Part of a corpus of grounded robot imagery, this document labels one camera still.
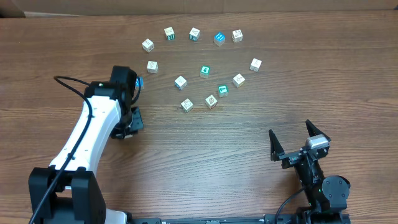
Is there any yellow G wooden block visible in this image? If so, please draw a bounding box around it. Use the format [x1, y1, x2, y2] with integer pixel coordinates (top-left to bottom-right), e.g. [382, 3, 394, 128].
[232, 73, 245, 88]

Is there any blue X wooden block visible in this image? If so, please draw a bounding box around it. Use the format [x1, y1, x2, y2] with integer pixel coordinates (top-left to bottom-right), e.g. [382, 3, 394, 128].
[135, 77, 144, 90]

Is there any green J wooden block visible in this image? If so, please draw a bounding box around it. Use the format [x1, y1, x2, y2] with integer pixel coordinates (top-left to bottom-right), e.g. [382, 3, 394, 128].
[189, 27, 200, 42]

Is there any yellow-edged wooden block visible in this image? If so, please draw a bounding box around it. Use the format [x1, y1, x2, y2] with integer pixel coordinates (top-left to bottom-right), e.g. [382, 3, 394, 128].
[142, 39, 154, 53]

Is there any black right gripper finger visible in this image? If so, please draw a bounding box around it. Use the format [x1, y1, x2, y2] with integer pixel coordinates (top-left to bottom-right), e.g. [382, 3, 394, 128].
[269, 129, 285, 161]
[305, 119, 331, 142]

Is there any plain globe wooden block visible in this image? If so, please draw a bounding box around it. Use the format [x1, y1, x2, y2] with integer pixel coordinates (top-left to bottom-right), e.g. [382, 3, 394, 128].
[147, 61, 159, 73]

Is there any green-edged picture wooden block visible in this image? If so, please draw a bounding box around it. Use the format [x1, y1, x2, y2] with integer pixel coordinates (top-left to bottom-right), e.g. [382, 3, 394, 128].
[181, 98, 193, 113]

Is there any red Y wooden block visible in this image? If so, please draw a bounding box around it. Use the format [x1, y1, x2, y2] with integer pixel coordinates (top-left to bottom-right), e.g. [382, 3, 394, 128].
[205, 95, 218, 109]

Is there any yellow O wooden block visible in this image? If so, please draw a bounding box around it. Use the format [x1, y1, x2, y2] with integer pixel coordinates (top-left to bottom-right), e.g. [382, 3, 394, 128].
[232, 29, 243, 43]

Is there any blue-top wooden block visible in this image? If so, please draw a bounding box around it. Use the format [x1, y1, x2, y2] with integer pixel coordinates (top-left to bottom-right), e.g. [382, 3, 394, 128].
[214, 32, 226, 47]

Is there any yellow-top wooden block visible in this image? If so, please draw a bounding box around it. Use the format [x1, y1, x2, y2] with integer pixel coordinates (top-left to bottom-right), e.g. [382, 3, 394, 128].
[124, 134, 133, 139]

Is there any green 4 wooden block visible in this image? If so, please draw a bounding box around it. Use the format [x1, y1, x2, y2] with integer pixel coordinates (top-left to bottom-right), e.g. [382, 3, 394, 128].
[200, 65, 210, 78]

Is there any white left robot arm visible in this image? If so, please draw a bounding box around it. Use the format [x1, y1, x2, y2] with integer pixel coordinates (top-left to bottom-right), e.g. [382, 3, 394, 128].
[28, 66, 144, 224]

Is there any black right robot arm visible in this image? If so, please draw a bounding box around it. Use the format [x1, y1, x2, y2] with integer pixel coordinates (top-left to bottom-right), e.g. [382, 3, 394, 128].
[264, 120, 351, 224]

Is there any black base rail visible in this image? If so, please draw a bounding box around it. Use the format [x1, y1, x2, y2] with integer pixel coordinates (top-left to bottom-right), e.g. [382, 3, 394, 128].
[124, 213, 351, 224]

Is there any blue D wooden block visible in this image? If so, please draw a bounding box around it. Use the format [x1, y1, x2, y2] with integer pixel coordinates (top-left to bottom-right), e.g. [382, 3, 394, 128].
[174, 76, 187, 90]

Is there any green K wooden block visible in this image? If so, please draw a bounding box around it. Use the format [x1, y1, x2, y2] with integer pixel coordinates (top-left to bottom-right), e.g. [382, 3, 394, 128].
[164, 27, 175, 40]

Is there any yellow anchor wooden block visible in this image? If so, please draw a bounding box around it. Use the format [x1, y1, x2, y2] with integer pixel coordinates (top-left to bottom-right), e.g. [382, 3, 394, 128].
[249, 58, 262, 72]

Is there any green 7 wooden block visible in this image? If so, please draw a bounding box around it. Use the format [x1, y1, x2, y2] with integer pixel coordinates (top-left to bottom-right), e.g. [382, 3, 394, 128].
[218, 85, 229, 98]

